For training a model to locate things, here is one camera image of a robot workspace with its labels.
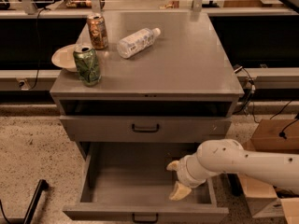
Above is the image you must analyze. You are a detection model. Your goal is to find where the grey top drawer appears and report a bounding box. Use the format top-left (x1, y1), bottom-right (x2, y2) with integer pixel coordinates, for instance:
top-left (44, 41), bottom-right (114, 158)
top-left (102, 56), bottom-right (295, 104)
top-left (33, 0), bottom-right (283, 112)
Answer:
top-left (61, 116), bottom-right (231, 143)

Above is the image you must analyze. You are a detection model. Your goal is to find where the black cables right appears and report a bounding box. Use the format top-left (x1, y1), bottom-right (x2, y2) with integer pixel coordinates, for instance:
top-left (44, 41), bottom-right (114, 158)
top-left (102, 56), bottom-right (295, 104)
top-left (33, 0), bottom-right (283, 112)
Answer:
top-left (233, 63), bottom-right (299, 140)

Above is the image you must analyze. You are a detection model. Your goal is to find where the open cardboard box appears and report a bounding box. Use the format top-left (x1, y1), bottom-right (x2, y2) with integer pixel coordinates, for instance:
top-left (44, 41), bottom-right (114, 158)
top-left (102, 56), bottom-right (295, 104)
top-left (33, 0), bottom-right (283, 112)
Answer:
top-left (238, 119), bottom-right (299, 224)

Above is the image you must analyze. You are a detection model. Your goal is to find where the clear plastic water bottle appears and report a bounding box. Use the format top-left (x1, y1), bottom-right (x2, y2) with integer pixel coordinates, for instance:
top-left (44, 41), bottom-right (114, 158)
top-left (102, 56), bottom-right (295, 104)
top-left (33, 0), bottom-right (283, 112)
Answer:
top-left (117, 28), bottom-right (161, 59)

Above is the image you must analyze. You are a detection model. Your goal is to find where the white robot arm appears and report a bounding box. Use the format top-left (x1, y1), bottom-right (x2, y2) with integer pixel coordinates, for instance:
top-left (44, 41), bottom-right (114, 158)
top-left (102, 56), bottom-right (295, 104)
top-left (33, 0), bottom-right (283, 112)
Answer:
top-left (166, 139), bottom-right (299, 201)

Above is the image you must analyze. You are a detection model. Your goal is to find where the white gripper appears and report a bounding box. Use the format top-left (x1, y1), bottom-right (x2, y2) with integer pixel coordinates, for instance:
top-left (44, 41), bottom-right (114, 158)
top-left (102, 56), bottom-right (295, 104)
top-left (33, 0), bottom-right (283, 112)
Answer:
top-left (166, 154), bottom-right (212, 201)

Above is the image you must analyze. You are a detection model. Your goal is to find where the black metal stand leg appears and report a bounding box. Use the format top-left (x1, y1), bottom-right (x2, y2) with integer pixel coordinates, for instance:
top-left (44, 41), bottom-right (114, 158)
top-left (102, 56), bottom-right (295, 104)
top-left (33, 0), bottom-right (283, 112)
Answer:
top-left (0, 179), bottom-right (49, 224)

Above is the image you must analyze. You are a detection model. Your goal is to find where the grey drawer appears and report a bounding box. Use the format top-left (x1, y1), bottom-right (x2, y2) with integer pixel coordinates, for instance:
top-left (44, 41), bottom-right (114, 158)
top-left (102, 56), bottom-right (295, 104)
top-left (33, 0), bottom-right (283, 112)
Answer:
top-left (64, 143), bottom-right (229, 224)
top-left (61, 116), bottom-right (231, 143)

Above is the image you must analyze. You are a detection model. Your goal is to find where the black bar beside cabinet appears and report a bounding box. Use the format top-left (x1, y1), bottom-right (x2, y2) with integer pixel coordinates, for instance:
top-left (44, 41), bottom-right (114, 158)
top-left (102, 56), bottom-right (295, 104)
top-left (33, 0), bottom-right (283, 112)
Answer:
top-left (227, 174), bottom-right (242, 196)

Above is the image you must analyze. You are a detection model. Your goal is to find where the green soda can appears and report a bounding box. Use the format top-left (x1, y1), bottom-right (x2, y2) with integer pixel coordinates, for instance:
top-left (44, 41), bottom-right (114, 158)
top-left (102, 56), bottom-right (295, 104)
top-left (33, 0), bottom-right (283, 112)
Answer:
top-left (73, 44), bottom-right (101, 87)

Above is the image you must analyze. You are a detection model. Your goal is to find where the black power cable left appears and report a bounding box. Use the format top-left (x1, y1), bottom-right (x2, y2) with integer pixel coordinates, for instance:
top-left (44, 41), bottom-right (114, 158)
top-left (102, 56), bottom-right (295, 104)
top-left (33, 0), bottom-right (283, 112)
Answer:
top-left (19, 7), bottom-right (50, 91)

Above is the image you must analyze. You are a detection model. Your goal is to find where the orange soda can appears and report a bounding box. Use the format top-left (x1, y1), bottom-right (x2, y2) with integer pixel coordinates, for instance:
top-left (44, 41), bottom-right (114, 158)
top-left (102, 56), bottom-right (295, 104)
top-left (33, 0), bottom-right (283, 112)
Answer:
top-left (87, 13), bottom-right (108, 49)

